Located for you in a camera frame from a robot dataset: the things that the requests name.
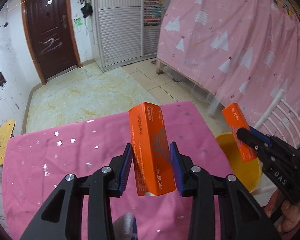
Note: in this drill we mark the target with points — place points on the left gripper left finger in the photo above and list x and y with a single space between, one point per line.
120 165

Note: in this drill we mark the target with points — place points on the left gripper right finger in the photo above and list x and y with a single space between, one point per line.
181 165

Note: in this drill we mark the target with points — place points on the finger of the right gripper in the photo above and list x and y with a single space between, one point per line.
265 138
251 142

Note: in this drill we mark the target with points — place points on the small orange box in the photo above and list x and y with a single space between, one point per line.
236 120

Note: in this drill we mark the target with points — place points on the long orange box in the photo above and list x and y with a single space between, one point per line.
151 157

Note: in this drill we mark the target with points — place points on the yellow plastic trash bin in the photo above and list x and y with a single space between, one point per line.
248 173

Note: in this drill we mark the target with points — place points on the right hand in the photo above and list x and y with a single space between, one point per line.
291 222

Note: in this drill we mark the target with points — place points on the white knitted glove cuff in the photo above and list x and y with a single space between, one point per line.
125 227

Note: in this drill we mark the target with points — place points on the pink star tablecloth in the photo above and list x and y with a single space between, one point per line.
36 162

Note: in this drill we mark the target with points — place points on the pink tree-print bed curtain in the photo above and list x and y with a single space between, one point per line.
241 51

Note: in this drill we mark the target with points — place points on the wooden seat metal chair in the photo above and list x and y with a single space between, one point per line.
6 132

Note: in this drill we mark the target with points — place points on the white slatted wardrobe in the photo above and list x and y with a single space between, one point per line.
121 37

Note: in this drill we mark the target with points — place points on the dark brown wooden door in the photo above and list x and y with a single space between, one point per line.
50 36

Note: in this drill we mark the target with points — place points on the wooden bed frame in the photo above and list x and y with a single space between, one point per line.
195 88

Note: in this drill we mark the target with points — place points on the colourful wall chart poster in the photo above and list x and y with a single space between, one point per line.
152 10

